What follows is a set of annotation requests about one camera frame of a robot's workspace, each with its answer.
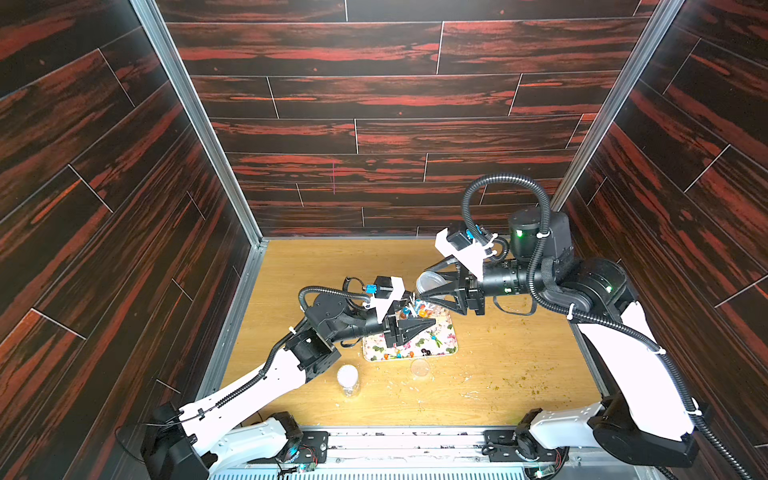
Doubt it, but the right black corrugated cable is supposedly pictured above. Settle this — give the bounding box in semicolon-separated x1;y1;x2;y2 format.
461;173;754;480

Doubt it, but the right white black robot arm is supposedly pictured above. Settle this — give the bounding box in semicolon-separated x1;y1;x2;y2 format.
420;207;702;468

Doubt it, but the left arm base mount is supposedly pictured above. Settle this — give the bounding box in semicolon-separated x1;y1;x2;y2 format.
248;430;330;465

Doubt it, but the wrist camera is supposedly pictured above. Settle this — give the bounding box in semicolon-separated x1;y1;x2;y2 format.
435;228;498;281
365;276;405;323

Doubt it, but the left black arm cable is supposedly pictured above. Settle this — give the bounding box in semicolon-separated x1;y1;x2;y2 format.
113;286;370;463

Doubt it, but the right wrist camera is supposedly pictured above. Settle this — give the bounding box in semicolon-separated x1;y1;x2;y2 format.
435;228;498;281

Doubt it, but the jar with white lid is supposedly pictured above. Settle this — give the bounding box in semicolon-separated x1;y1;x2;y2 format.
337;364;360;397

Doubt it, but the floral pattern tray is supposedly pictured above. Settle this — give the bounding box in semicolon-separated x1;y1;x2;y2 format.
362;303;458;362

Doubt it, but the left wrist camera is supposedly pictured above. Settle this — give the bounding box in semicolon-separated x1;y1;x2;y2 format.
365;276;405;323

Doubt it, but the clear candy jar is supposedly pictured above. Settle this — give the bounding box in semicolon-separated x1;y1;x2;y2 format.
399;293;434;320

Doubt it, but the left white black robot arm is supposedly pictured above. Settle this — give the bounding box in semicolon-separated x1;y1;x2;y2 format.
140;286;436;479

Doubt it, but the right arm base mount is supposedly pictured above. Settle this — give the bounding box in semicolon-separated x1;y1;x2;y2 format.
481;429;568;464

